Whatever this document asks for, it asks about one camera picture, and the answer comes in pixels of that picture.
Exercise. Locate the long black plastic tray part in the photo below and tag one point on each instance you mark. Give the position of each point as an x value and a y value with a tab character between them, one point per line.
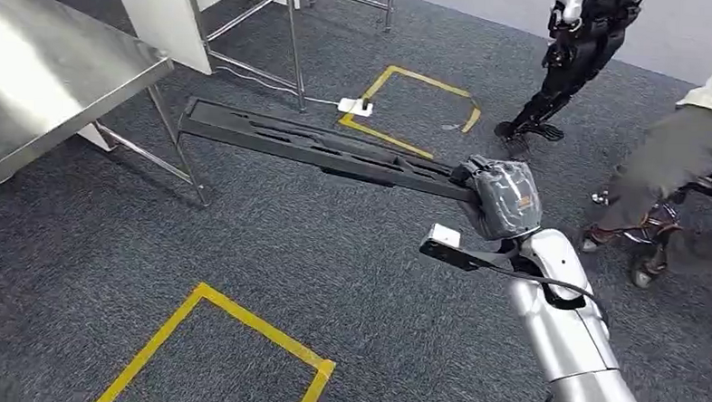
310	146

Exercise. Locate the white power strip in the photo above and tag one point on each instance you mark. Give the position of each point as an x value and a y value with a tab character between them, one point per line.
355	107

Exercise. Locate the yellow floor tape square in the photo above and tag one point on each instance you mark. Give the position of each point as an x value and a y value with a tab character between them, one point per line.
248	321
389	138

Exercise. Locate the person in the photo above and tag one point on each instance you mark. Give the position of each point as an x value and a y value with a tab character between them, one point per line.
664	159

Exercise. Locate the black humanoid robot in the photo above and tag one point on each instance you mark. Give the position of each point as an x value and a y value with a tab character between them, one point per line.
578	53

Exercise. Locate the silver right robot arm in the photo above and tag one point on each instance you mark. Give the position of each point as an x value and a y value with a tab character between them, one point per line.
566	329

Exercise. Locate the stainless steel bench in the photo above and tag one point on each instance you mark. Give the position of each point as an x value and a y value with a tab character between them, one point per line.
49	78

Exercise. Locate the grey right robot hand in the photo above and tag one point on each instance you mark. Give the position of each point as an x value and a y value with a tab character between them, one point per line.
506	200

